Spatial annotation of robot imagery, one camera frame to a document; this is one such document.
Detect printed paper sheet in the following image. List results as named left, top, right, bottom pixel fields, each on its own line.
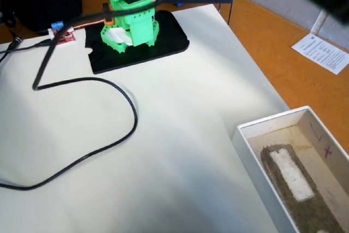
left=291, top=33, right=349, bottom=75

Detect black base mat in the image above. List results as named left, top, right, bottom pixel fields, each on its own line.
left=84, top=10, right=190, bottom=75

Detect white cardboard box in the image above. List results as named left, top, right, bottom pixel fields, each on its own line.
left=236, top=105, right=349, bottom=233

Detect white foam insert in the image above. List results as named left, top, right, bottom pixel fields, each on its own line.
left=269, top=149, right=316, bottom=201

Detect white crumpled paper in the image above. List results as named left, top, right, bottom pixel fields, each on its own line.
left=104, top=27, right=134, bottom=46

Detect orange-tipped clamp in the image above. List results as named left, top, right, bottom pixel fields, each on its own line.
left=102, top=2, right=114, bottom=26

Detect red circuit board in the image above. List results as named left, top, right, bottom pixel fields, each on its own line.
left=48, top=21, right=76, bottom=46

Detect white metal post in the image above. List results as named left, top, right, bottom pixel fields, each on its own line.
left=310, top=10, right=328, bottom=36

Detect thick black cable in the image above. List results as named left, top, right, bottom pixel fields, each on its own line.
left=0, top=0, right=177, bottom=192

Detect thin black plug cable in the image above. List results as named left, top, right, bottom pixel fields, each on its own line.
left=0, top=34, right=53, bottom=64

